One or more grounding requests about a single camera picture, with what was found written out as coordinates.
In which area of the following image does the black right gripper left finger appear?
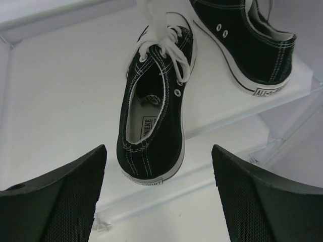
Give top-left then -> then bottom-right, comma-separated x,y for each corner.
1,145 -> 107,241

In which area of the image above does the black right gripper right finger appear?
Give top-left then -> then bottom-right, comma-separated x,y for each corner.
211,145 -> 322,241

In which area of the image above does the white shoe cabinet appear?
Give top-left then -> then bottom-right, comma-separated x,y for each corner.
1,8 -> 322,241

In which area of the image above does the black sneaker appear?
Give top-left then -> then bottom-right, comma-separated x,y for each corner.
190,1 -> 296,97
116,0 -> 198,189

